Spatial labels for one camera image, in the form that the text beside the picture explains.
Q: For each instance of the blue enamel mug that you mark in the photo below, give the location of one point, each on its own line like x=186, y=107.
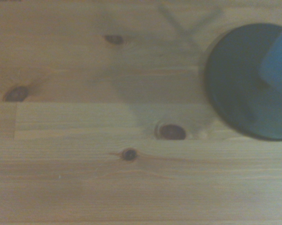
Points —
x=278, y=58

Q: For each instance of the wooden mug tree black base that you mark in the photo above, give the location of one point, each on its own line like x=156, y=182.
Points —
x=237, y=89

